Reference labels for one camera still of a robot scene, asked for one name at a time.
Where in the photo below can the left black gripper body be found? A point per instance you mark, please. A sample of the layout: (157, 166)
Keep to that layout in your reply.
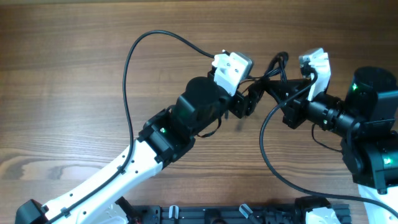
(239, 106)

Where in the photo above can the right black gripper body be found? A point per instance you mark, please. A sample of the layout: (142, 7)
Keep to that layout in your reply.
(298, 110)

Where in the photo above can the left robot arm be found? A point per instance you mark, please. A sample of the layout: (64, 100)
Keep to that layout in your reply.
(164, 139)

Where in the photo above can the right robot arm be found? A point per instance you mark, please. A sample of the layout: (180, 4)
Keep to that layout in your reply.
(364, 120)

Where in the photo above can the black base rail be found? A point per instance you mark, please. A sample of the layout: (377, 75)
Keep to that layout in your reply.
(309, 209)

